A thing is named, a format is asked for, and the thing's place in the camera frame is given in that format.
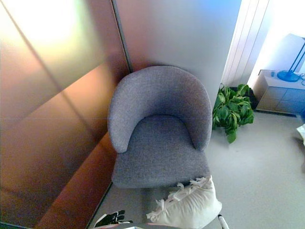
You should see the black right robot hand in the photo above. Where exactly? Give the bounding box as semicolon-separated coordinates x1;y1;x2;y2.
217;214;228;229

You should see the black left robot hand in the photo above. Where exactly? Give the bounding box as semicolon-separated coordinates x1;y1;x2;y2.
94;209;133;227

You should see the white fringed throw pillow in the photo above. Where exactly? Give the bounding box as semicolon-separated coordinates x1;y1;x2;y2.
145;176;223;229

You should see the white bed pillow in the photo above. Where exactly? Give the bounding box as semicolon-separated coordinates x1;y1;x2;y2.
296;125;305;146

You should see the green leafy houseplant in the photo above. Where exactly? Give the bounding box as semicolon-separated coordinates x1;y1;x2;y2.
212;83;254;144

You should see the black plant pot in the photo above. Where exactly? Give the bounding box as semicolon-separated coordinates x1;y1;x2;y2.
246;88;257;111

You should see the grey fabric tub armchair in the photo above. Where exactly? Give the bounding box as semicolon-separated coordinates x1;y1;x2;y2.
107;65;213;189

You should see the beige nightstand cabinet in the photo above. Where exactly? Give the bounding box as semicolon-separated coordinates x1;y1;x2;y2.
252;69;305;115

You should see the lamp with round base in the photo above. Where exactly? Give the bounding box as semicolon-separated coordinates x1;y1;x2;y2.
277;35;305;83

